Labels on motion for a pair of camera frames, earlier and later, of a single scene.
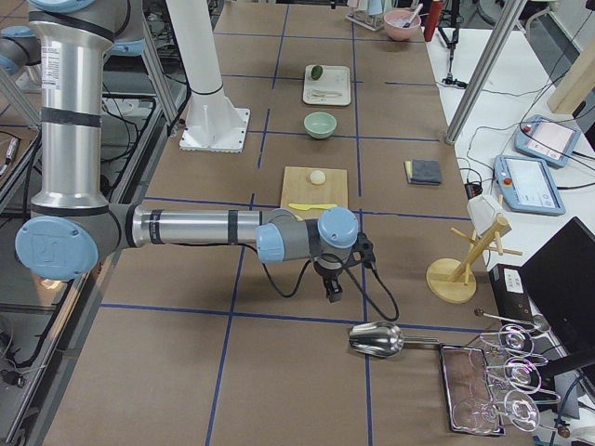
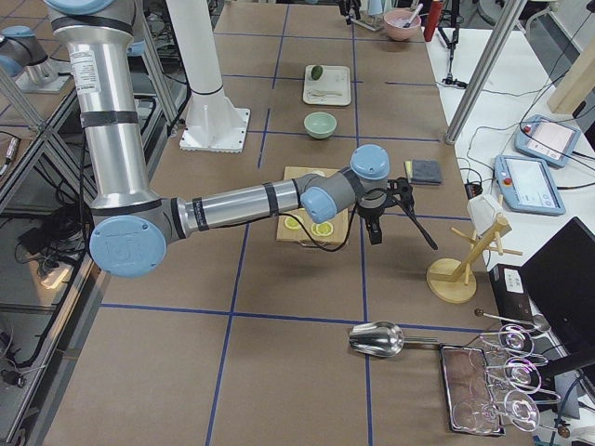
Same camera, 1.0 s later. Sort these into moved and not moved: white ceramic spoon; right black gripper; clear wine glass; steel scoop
Moved: right black gripper
Not moved: steel scoop; white ceramic spoon; clear wine glass
